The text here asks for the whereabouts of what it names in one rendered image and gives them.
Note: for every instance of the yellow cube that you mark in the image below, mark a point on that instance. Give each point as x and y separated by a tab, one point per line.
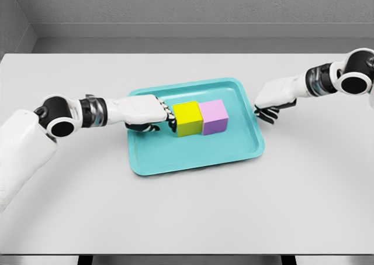
187	117

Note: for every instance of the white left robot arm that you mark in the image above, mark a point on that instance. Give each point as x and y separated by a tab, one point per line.
44	130

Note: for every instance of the pink cube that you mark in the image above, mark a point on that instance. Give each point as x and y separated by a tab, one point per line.
214	116

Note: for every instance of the teal tray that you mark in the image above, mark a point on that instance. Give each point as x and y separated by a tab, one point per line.
193	154

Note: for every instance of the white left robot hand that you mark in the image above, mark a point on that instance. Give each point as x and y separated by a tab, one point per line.
143	110

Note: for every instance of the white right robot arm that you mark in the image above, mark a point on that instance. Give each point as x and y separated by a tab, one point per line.
333	77

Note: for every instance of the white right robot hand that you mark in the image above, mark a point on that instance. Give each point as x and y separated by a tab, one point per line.
270	95

